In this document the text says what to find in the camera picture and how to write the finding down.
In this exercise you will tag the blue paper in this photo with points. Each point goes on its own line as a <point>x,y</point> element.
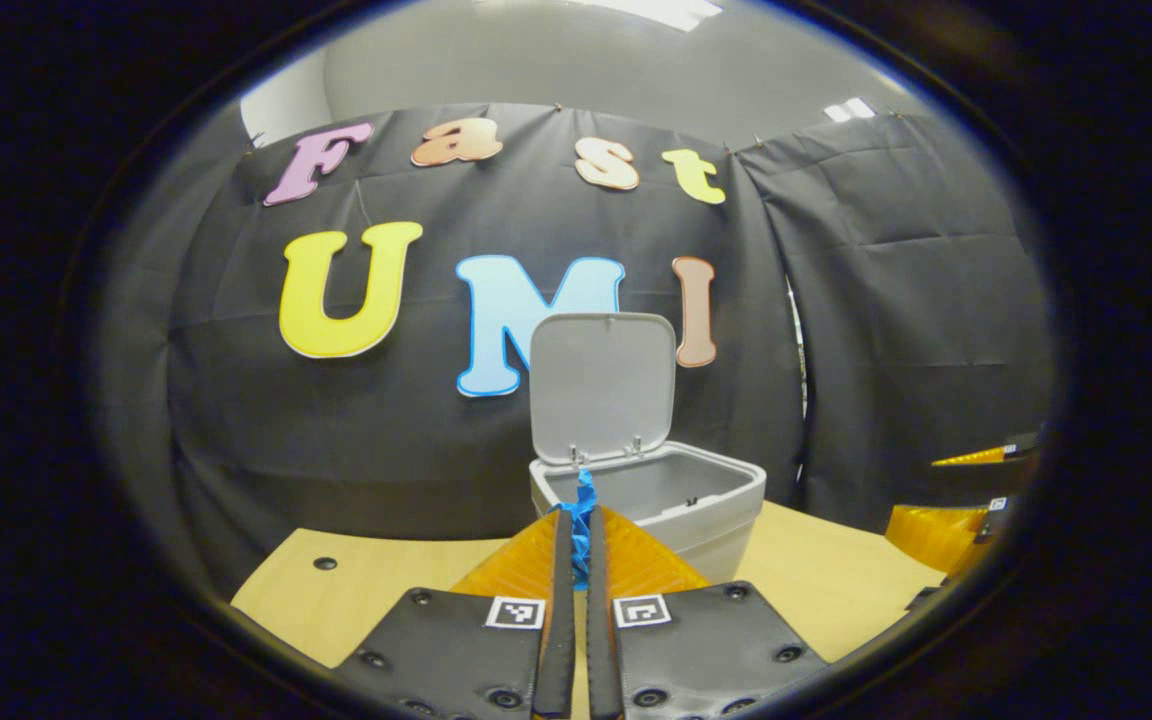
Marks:
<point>583,520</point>

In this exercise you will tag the white desktop garbage bin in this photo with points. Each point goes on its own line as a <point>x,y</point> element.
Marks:
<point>601,380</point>

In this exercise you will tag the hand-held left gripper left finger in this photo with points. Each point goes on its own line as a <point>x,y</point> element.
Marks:
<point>558,640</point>

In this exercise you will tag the small ceiling light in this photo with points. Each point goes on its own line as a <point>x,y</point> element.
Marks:
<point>849,109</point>

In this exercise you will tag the black backdrop cloth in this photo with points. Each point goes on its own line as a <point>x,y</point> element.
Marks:
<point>336,450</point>

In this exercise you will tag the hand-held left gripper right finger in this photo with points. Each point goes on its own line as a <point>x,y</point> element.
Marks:
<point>603,650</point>

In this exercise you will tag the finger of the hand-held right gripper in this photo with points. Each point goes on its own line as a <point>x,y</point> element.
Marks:
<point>936,535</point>
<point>976,457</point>

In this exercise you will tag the large ceiling light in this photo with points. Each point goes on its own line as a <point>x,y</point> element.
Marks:
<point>656,10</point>

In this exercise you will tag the wooden desktop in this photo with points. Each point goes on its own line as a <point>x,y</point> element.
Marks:
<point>336,600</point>

